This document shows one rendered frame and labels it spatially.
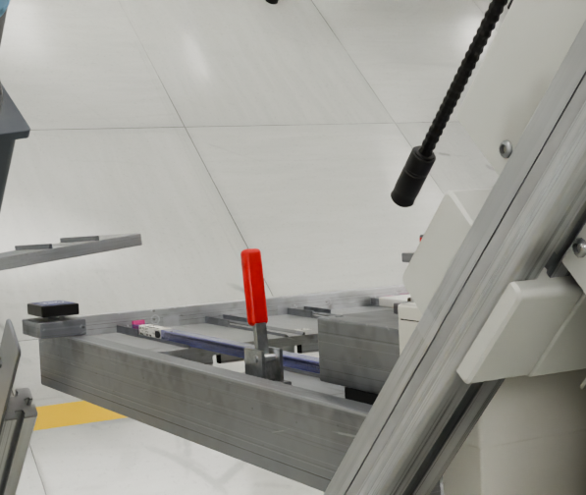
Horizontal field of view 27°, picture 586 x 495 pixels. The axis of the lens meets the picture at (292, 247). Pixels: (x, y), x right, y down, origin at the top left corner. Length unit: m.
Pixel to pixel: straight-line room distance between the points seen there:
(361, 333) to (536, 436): 0.16
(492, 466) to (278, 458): 0.21
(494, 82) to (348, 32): 2.89
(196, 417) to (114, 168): 1.78
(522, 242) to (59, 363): 0.81
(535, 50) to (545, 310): 0.13
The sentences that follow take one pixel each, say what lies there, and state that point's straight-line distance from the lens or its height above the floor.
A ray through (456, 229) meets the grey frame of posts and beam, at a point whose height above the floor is 1.37.
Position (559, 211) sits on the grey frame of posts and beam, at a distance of 0.57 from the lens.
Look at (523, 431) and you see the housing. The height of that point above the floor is 1.23.
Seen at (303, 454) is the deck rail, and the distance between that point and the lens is 0.86.
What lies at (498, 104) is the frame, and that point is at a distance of 0.63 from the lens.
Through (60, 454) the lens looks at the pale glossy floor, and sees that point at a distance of 2.19.
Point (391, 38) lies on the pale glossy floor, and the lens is 3.57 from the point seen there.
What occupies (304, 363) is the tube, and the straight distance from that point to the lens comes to 1.03.
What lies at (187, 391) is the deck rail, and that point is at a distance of 1.02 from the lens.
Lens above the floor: 1.73
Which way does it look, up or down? 40 degrees down
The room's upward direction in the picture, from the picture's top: 23 degrees clockwise
